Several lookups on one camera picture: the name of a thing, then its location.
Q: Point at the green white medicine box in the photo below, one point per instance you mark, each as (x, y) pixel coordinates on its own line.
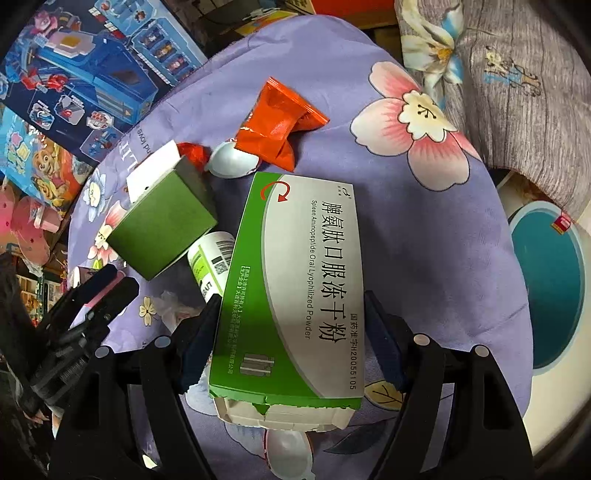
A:
(295, 277)

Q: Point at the blue toy box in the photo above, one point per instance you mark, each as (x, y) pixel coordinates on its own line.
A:
(92, 69)

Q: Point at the white bottle green label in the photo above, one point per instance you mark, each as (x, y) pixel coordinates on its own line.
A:
(207, 263)

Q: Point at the blue grey plastic bin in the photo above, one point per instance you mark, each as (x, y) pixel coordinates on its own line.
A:
(549, 300)

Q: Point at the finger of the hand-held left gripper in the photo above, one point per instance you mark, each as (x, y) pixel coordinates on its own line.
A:
(102, 279)
(121, 295)

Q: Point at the pink toy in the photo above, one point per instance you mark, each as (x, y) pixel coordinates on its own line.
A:
(27, 226)

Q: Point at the purple floral cloth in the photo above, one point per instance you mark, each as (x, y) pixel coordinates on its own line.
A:
(438, 277)

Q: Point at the orange snack packet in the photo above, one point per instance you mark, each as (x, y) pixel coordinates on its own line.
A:
(272, 124)

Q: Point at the small red tag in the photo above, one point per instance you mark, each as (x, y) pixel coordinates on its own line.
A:
(562, 224)

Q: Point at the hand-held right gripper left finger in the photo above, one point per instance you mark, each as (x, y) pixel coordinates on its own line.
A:
(199, 350)

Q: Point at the grey printed bedsheet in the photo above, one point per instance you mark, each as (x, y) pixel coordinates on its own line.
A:
(531, 115)

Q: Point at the small green cardboard box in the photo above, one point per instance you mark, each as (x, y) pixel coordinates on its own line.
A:
(161, 230)

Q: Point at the cartoon dog toy box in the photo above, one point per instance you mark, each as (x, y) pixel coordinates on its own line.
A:
(46, 170)

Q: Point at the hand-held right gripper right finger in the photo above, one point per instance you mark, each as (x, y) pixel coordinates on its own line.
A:
(384, 344)

